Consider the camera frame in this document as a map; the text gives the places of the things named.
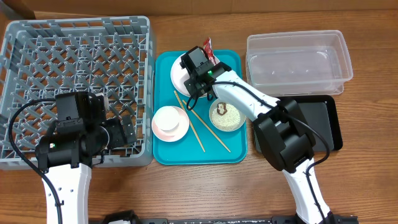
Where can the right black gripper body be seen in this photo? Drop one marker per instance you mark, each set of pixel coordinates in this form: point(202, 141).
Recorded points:
point(193, 86)

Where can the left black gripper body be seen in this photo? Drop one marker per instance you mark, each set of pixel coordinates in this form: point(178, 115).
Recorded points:
point(117, 137)

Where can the red snack wrapper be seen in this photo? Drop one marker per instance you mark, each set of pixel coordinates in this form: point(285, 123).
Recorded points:
point(207, 46)

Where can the white cup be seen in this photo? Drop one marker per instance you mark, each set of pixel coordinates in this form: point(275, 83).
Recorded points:
point(167, 118)

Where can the grey bowl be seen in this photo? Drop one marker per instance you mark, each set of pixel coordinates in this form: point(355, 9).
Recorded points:
point(243, 118)

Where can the rice and food scraps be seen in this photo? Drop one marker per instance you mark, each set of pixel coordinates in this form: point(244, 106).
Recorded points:
point(225, 117)

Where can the small pink saucer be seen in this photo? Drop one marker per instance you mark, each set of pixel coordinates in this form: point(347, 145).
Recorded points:
point(175, 134)

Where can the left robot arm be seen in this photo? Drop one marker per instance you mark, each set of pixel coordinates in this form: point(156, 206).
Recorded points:
point(65, 153)

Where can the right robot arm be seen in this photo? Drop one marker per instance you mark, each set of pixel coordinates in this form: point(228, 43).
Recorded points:
point(280, 129)

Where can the grey dishwasher rack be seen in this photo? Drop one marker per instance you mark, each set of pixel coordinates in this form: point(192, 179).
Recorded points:
point(40, 59)

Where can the large white plate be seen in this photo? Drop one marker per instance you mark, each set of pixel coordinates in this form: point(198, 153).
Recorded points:
point(178, 76)

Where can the wooden chopstick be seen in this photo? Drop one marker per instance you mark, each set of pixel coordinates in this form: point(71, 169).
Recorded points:
point(211, 131)
point(190, 123)

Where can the teal plastic tray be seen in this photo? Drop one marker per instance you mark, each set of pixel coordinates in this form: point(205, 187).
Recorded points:
point(199, 147)

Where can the clear plastic storage box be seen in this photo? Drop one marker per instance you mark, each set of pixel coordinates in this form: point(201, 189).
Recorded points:
point(315, 62)

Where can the black tray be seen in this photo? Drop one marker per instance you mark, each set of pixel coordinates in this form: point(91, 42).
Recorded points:
point(321, 115)

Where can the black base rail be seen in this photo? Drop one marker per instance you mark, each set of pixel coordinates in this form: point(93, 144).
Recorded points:
point(129, 216)

